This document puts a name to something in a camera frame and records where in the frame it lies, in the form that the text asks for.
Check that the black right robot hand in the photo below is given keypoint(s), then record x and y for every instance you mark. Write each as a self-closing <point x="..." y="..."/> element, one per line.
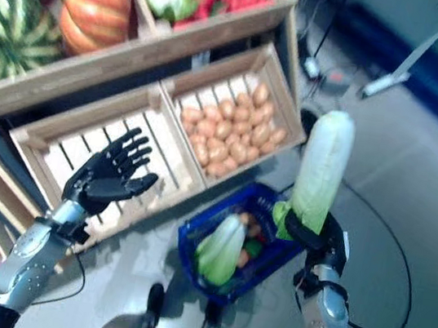
<point x="335" y="241"/>

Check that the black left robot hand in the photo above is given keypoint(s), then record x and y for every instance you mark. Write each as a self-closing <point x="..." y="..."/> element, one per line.
<point x="115" y="169"/>

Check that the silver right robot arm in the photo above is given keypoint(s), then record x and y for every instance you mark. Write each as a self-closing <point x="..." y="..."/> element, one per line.
<point x="328" y="312"/>

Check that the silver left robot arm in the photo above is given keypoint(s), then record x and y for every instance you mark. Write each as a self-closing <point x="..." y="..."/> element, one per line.
<point x="31" y="259"/>

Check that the blue plastic basket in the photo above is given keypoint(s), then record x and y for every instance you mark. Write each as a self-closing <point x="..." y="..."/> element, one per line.
<point x="186" y="245"/>

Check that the empty wooden slat crate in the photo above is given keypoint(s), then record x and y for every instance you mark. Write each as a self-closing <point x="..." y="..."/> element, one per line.
<point x="154" y="154"/>

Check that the green pepper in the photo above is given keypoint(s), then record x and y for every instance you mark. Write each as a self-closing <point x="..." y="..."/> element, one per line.
<point x="254" y="247"/>

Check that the brown potato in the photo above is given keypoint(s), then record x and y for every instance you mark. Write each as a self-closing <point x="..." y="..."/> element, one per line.
<point x="238" y="150"/>
<point x="260" y="134"/>
<point x="191" y="115"/>
<point x="261" y="94"/>
<point x="277" y="135"/>
<point x="203" y="128"/>
<point x="244" y="102"/>
<point x="212" y="113"/>
<point x="217" y="151"/>
<point x="197" y="142"/>
<point x="216" y="168"/>
<point x="227" y="109"/>
<point x="223" y="129"/>
<point x="266" y="111"/>

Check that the brown round vegetable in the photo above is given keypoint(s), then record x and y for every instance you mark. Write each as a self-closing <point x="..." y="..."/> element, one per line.
<point x="246" y="219"/>

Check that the orange carrot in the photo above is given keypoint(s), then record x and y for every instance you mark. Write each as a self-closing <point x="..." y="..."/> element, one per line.
<point x="244" y="258"/>

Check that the wooden display shelf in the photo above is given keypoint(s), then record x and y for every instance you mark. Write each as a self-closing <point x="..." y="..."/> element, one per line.
<point x="137" y="48"/>

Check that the wooden potato crate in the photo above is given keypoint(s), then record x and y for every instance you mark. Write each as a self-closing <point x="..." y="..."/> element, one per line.
<point x="288" y="112"/>

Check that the orange pumpkin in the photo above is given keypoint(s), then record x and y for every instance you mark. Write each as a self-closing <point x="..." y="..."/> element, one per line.
<point x="97" y="1"/>

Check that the large striped watermelon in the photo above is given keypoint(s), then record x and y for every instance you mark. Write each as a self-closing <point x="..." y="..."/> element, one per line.
<point x="7" y="33"/>

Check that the white power box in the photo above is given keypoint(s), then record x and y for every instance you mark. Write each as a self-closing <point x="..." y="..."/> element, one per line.
<point x="311" y="67"/>

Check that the white metal stand leg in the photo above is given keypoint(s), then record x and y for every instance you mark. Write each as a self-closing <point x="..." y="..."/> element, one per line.
<point x="408" y="56"/>

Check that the black thin pole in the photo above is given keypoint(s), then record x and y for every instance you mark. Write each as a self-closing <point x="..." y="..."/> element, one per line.
<point x="330" y="28"/>

